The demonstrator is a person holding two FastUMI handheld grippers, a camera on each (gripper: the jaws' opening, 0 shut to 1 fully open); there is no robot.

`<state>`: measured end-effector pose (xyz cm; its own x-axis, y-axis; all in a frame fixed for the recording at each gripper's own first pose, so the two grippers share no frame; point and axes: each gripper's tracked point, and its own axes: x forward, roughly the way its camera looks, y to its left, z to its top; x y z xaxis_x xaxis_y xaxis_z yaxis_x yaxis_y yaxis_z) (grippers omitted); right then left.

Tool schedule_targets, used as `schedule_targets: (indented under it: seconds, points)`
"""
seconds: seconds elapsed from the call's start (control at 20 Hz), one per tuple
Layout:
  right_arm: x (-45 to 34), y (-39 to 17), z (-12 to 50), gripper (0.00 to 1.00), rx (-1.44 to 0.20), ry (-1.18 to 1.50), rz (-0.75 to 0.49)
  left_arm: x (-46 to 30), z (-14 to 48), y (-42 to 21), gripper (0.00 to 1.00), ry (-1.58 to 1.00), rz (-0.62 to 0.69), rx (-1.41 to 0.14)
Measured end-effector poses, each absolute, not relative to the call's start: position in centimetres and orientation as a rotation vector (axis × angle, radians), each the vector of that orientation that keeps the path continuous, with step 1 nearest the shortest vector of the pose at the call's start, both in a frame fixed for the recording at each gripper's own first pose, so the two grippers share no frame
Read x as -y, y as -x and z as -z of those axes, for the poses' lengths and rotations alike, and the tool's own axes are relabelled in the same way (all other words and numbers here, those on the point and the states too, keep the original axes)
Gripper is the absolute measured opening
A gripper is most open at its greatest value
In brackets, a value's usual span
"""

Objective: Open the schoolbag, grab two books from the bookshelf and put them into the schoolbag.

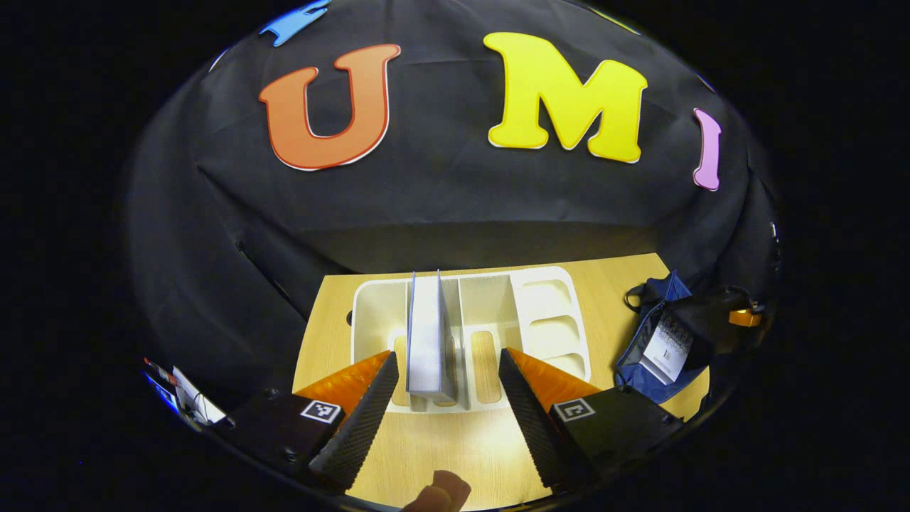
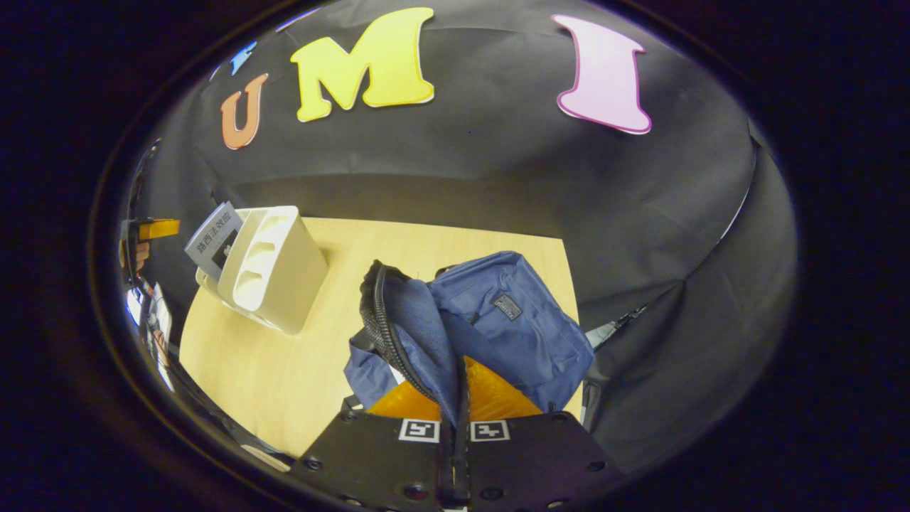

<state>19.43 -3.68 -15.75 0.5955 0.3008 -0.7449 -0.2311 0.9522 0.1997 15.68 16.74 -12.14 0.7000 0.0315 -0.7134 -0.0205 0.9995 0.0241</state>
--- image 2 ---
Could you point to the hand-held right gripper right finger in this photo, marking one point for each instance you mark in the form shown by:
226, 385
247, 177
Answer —
526, 462

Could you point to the blue schoolbag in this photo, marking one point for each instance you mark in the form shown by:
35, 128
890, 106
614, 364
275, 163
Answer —
512, 320

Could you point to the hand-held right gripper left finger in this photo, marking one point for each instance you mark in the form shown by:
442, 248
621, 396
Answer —
384, 462

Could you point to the white blue-edged book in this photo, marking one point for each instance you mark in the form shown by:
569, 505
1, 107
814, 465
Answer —
210, 242

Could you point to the white plastic bookshelf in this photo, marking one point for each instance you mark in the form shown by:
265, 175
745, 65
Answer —
277, 277

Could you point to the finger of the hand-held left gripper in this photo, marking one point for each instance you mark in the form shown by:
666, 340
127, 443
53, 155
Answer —
158, 229

